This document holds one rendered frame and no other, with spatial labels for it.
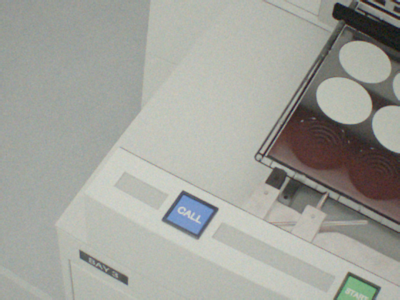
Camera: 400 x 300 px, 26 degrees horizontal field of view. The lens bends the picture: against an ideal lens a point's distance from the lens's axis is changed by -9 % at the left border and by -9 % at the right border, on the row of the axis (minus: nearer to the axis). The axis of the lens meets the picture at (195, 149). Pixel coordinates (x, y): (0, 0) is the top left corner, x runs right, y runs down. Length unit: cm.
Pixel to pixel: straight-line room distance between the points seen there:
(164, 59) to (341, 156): 70
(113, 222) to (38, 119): 132
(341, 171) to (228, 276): 28
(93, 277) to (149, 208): 25
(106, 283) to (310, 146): 39
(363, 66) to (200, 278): 51
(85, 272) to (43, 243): 87
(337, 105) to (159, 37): 60
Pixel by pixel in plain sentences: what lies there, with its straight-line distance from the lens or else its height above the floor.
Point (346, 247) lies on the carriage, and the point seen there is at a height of 88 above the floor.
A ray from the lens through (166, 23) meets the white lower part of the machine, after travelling 191.
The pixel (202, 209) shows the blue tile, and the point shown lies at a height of 96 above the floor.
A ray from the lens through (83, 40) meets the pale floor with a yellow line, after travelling 275.
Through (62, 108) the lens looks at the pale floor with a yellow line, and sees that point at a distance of 257.
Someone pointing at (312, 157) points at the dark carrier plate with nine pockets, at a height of 90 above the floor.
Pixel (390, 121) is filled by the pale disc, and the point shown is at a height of 90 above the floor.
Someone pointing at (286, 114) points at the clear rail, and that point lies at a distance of 142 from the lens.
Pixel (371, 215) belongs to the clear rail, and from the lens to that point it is 135.
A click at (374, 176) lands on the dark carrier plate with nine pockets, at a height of 90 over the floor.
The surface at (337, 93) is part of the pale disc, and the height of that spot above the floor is 90.
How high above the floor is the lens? 199
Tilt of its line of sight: 53 degrees down
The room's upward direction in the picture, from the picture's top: 8 degrees clockwise
